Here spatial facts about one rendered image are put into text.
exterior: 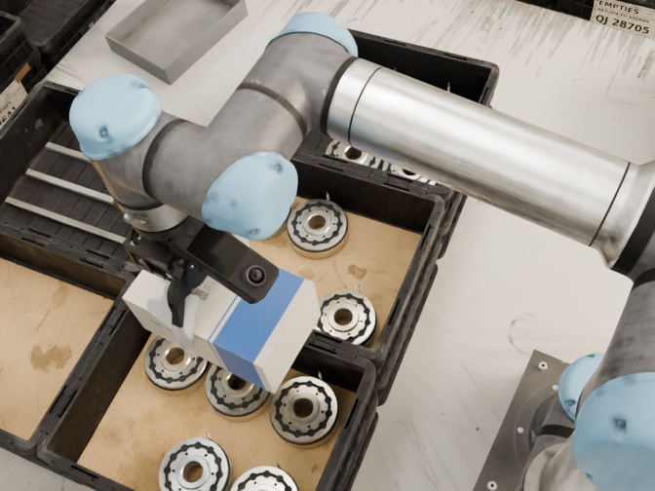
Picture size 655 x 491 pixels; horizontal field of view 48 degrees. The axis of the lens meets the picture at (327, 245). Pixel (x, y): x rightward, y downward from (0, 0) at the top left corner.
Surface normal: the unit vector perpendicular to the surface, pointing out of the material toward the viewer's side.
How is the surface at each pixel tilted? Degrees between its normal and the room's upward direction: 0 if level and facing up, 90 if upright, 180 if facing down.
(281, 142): 62
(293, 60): 7
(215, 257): 29
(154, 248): 0
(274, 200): 89
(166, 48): 0
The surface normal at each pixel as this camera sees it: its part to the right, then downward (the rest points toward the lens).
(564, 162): -0.11, -0.37
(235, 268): 0.33, -0.24
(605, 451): -0.49, 0.72
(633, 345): -0.76, -0.60
